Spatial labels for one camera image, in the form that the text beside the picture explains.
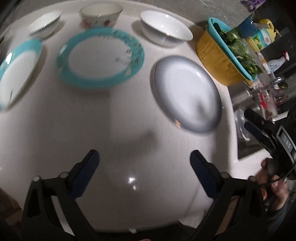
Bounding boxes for teal rim plate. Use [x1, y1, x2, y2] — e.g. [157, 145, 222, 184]
[56, 28, 145, 89]
[1, 40, 43, 110]

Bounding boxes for right hand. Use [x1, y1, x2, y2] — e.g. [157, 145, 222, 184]
[255, 158, 289, 210]

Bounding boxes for steel sink faucet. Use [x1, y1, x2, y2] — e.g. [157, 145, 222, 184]
[254, 75, 287, 93]

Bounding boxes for grey rim white plate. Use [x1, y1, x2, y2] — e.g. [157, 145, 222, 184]
[154, 56, 222, 133]

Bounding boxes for white spray bottle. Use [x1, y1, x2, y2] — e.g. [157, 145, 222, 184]
[267, 51, 290, 73]

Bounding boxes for yellow detergent bottle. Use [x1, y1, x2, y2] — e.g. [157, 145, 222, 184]
[246, 19, 281, 53]

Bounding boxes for green leafy vegetables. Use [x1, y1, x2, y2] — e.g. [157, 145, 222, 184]
[212, 22, 262, 81]

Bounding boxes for yellow basket teal colander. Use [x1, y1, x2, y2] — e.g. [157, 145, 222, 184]
[196, 17, 258, 86]

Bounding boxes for blue cup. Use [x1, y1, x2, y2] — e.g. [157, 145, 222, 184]
[237, 15, 257, 39]

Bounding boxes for small white bowl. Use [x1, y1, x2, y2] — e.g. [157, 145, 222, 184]
[28, 10, 62, 40]

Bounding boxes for floral patterned bowl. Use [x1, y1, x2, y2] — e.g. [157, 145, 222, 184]
[79, 2, 123, 29]

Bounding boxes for large white bowl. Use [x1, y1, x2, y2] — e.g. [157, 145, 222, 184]
[140, 10, 193, 48]

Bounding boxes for purple hanging tool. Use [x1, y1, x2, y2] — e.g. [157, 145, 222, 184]
[241, 0, 266, 12]

